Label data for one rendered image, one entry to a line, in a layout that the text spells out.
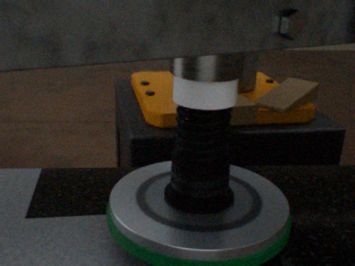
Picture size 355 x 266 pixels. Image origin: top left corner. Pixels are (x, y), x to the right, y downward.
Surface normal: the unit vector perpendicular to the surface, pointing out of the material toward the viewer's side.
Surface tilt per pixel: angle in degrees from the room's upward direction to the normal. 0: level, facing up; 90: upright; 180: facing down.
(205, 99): 90
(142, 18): 90
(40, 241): 0
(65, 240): 0
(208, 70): 90
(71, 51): 90
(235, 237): 0
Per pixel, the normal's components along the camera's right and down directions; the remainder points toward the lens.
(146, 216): 0.04, -0.93
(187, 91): -0.58, 0.28
